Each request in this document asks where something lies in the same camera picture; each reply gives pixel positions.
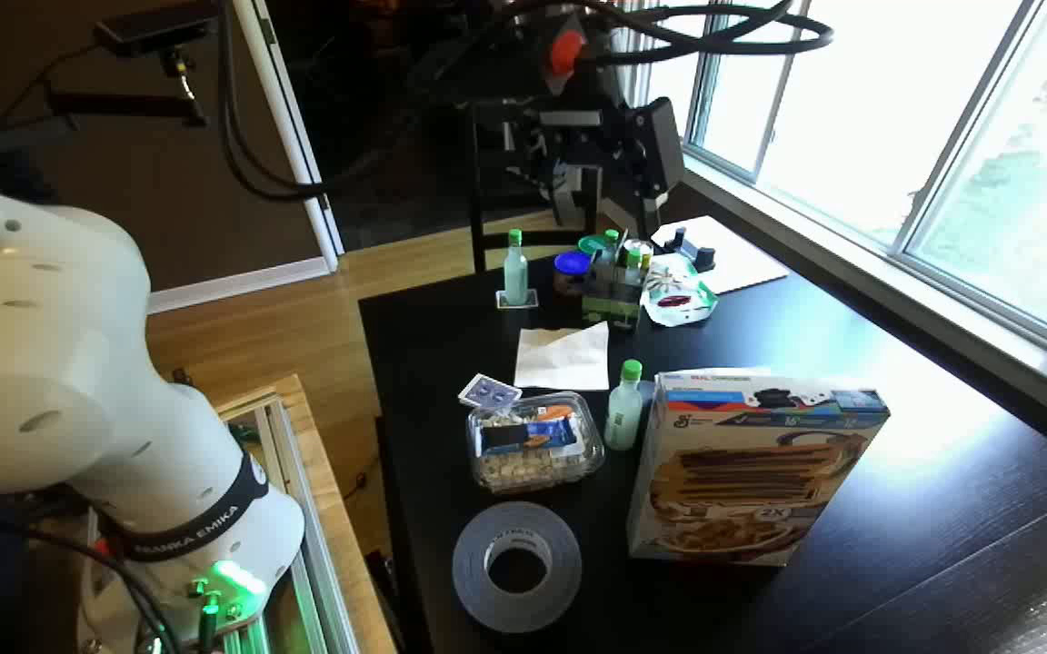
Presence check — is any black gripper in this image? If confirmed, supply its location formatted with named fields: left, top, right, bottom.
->
left=554, top=100, right=686, bottom=240

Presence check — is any brown cereal box with face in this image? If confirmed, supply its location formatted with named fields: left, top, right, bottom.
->
left=625, top=366, right=895, bottom=572

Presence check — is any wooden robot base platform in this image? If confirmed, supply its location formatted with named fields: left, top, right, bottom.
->
left=215, top=372, right=397, bottom=654

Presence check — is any jar with blue lid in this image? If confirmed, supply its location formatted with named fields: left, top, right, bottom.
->
left=549, top=247, right=592, bottom=312

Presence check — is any tall green-capped clear bottle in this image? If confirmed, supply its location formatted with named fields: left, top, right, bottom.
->
left=502, top=226, right=536, bottom=307

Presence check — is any square white coaster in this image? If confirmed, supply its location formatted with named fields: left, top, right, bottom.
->
left=490, top=287, right=542, bottom=315

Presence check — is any white flat board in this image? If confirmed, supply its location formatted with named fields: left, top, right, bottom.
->
left=648, top=214, right=791, bottom=300

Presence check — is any loose white paper napkin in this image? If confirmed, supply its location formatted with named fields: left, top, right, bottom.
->
left=512, top=321, right=616, bottom=398

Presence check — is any small green-capped clear bottle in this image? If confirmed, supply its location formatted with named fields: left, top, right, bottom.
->
left=605, top=356, right=650, bottom=453

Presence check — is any blue playing card deck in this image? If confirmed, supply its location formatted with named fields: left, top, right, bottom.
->
left=456, top=372, right=525, bottom=419

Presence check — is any clear plastic food container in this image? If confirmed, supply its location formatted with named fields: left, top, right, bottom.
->
left=462, top=390, right=609, bottom=497

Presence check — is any white framed window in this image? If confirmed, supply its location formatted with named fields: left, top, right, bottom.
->
left=620, top=0, right=1047, bottom=376

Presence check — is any grey tape roll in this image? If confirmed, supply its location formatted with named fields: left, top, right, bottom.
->
left=446, top=497, right=587, bottom=635

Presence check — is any black mounted device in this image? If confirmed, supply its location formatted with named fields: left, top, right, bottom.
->
left=44, top=4, right=221, bottom=128

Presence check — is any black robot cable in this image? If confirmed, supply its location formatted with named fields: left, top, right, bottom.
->
left=545, top=0, right=838, bottom=67

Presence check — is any white door frame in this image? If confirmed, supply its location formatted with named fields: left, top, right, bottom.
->
left=231, top=0, right=349, bottom=270

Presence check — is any black hanging cable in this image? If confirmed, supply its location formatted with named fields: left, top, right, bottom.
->
left=215, top=0, right=323, bottom=208

